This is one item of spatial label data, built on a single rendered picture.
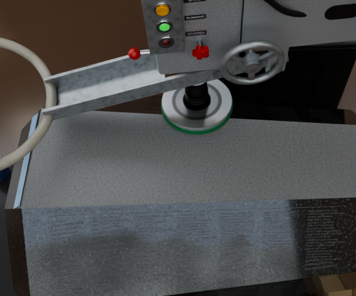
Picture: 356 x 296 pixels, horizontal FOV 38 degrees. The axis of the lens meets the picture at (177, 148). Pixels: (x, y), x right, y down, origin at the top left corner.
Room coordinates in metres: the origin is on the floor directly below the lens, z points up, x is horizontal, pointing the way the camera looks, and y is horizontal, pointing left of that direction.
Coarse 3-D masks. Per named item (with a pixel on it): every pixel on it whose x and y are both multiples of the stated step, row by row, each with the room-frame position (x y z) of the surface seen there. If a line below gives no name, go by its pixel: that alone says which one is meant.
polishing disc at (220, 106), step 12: (216, 84) 0.93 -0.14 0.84; (168, 96) 0.90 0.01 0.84; (180, 96) 0.90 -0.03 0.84; (216, 96) 0.88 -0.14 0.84; (228, 96) 0.88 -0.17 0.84; (168, 108) 0.86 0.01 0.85; (180, 108) 0.85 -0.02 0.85; (216, 108) 0.84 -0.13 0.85; (228, 108) 0.83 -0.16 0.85; (180, 120) 0.81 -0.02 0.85; (192, 120) 0.80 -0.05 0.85; (204, 120) 0.80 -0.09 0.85; (216, 120) 0.79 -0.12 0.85
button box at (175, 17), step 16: (144, 0) 0.76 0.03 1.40; (160, 0) 0.76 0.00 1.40; (176, 0) 0.75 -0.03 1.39; (144, 16) 0.76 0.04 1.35; (160, 16) 0.76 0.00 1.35; (176, 16) 0.75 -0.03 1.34; (160, 32) 0.76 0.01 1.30; (176, 32) 0.76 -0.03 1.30; (160, 48) 0.76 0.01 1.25; (176, 48) 0.76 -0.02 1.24
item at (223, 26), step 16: (208, 0) 0.77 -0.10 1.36; (224, 0) 0.77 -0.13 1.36; (240, 0) 0.77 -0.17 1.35; (208, 16) 0.77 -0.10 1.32; (224, 16) 0.77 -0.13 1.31; (240, 16) 0.77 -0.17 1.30; (208, 32) 0.77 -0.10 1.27; (224, 32) 0.77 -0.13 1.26; (240, 32) 0.78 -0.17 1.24; (192, 48) 0.77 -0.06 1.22; (224, 48) 0.77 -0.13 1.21; (160, 64) 0.77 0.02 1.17; (176, 64) 0.77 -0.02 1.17; (192, 64) 0.77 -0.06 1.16; (208, 64) 0.77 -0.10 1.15
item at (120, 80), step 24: (72, 72) 0.94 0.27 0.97; (96, 72) 0.94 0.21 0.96; (120, 72) 0.93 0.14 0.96; (144, 72) 0.90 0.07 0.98; (192, 72) 0.83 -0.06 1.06; (216, 72) 0.81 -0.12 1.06; (240, 72) 0.82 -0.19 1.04; (72, 96) 0.89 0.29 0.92; (96, 96) 0.83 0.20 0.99; (120, 96) 0.82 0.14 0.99; (144, 96) 0.82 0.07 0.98
